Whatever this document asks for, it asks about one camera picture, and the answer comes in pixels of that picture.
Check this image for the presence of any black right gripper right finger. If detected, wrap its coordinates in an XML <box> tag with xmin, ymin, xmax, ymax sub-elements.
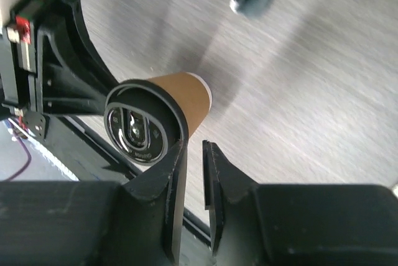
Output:
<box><xmin>202</xmin><ymin>140</ymin><xmax>257</xmax><ymax>254</ymax></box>

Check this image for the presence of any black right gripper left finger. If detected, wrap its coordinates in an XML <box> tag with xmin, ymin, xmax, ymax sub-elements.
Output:
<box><xmin>124</xmin><ymin>140</ymin><xmax>187</xmax><ymax>265</ymax></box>

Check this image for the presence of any brown paper coffee cup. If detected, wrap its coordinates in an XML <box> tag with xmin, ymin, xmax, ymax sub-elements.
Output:
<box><xmin>148</xmin><ymin>72</ymin><xmax>213</xmax><ymax>137</ymax></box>

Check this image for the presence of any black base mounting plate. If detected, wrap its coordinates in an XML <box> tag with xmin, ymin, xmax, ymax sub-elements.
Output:
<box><xmin>43</xmin><ymin>113</ymin><xmax>212</xmax><ymax>242</ymax></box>

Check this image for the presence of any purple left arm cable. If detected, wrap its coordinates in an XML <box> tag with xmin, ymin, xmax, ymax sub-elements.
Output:
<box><xmin>0</xmin><ymin>135</ymin><xmax>32</xmax><ymax>180</ymax></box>

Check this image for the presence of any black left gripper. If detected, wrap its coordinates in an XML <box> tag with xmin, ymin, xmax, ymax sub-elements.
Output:
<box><xmin>1</xmin><ymin>0</ymin><xmax>118</xmax><ymax>139</ymax></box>

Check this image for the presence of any black plastic cup lid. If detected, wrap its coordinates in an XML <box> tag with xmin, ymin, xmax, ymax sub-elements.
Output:
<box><xmin>104</xmin><ymin>79</ymin><xmax>188</xmax><ymax>167</ymax></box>

